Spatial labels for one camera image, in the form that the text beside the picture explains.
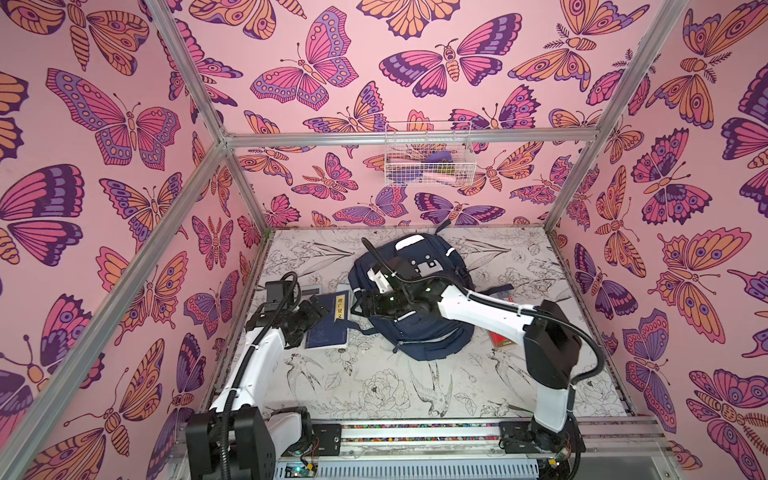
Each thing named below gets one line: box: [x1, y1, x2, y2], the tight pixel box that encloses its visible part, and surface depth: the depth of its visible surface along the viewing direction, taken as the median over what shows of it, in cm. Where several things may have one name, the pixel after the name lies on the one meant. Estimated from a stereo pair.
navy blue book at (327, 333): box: [305, 290, 350, 349], surface depth 91 cm
